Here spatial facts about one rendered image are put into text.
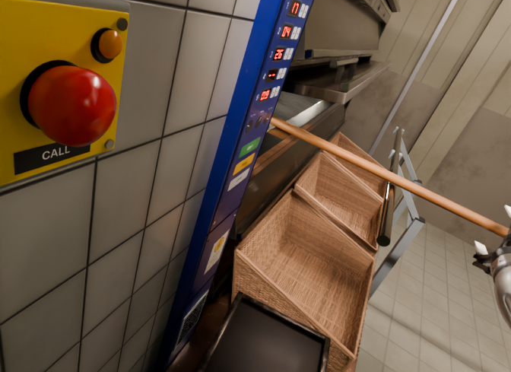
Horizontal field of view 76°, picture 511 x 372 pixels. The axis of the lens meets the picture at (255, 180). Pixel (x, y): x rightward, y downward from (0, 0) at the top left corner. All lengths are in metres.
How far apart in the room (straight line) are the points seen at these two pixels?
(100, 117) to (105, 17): 0.05
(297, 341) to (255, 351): 0.13
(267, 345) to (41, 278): 0.64
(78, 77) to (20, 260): 0.23
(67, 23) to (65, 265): 0.29
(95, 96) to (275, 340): 0.84
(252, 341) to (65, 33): 0.83
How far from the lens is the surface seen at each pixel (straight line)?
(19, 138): 0.20
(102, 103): 0.18
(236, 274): 1.10
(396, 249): 1.63
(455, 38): 3.80
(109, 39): 0.20
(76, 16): 0.20
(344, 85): 0.73
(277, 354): 0.93
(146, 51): 0.35
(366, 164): 1.07
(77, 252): 0.42
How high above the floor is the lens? 1.54
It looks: 28 degrees down
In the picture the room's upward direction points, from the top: 20 degrees clockwise
